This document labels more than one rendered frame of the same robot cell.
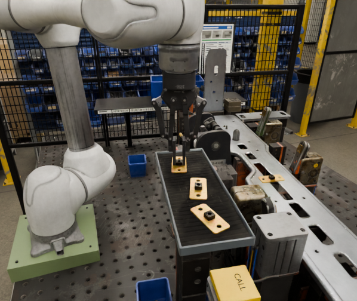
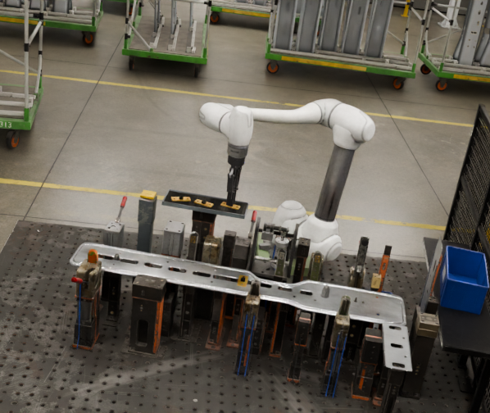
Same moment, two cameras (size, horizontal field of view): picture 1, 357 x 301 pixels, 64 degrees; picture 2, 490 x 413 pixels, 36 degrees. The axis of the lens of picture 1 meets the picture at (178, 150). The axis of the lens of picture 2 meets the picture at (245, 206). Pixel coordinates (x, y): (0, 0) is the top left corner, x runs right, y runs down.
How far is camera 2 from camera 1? 347 cm
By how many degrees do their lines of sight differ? 91
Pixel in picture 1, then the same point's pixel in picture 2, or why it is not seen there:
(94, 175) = (302, 233)
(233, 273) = (151, 194)
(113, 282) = not seen: hidden behind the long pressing
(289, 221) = (174, 229)
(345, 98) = not seen: outside the picture
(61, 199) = (277, 220)
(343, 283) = (146, 258)
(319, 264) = (160, 258)
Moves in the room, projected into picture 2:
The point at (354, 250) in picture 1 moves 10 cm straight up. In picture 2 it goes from (159, 272) to (161, 251)
